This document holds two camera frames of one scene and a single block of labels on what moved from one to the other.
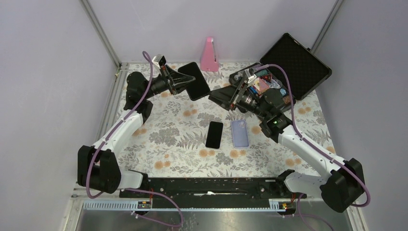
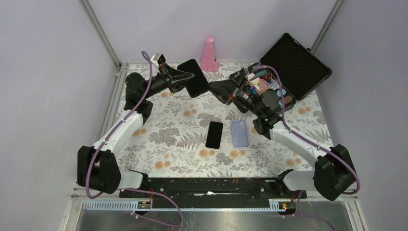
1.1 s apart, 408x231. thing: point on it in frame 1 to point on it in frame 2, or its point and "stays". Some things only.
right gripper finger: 222,96 to 223,89
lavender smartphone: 240,134 stays
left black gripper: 178,81 stays
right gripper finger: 234,78 stays
